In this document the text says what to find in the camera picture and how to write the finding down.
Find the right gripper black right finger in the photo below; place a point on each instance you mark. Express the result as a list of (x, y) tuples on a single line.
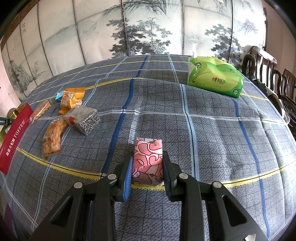
[(171, 172)]

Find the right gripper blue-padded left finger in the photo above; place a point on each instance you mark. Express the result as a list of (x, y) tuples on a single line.
[(123, 172)]

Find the pink white patterned pack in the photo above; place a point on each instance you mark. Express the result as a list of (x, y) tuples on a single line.
[(147, 165)]

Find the clear bag orange puffs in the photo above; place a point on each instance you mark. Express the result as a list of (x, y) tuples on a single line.
[(41, 109)]

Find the clear bag fried dough twists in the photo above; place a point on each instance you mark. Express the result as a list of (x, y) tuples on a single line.
[(53, 136)]

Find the teal small snack wrapper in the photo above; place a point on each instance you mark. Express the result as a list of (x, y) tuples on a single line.
[(59, 96)]

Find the silver red foil snack pack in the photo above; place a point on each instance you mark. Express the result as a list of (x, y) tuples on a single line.
[(82, 118)]

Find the orange snack bag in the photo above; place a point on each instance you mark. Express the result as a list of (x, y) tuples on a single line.
[(70, 98)]

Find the round grey stone disc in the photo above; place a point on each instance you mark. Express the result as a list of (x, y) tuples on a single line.
[(11, 113)]

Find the red toffee tin gold interior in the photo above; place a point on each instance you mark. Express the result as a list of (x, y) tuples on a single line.
[(13, 136)]

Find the grey plaid tablecloth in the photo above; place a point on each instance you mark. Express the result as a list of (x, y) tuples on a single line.
[(242, 142)]

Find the painted folding screen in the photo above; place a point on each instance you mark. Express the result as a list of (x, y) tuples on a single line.
[(48, 38)]

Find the green tissue pack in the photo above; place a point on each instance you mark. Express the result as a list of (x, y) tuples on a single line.
[(214, 75)]

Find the dark wooden chair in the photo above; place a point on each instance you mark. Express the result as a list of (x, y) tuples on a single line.
[(260, 68)]

